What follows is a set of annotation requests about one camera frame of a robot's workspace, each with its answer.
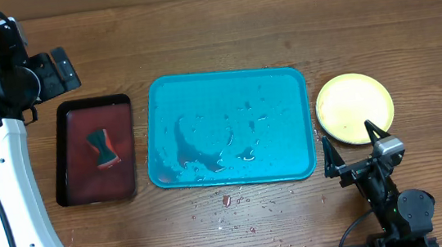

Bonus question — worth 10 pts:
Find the orange and green sponge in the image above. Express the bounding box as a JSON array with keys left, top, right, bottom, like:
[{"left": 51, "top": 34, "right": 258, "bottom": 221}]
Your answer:
[{"left": 86, "top": 129, "right": 121, "bottom": 170}]

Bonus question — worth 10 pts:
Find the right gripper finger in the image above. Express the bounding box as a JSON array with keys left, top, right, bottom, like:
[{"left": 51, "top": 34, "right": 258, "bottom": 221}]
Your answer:
[
  {"left": 322, "top": 136, "right": 345, "bottom": 177},
  {"left": 364, "top": 119, "right": 390, "bottom": 143}
]

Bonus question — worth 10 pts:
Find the teal plastic tray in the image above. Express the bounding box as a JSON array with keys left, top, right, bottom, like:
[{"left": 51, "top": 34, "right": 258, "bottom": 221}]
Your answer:
[{"left": 147, "top": 67, "right": 317, "bottom": 189}]

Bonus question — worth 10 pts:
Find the yellow-green plate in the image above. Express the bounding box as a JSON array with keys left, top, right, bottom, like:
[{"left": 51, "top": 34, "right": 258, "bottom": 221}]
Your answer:
[{"left": 315, "top": 73, "right": 395, "bottom": 145}]

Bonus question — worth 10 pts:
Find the black tray with red water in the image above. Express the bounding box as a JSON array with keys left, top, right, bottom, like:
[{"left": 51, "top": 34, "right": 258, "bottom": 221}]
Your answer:
[{"left": 56, "top": 93, "right": 138, "bottom": 207}]

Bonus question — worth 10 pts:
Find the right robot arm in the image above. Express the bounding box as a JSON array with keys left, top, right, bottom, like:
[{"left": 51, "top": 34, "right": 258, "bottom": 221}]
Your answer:
[{"left": 322, "top": 120, "right": 439, "bottom": 247}]

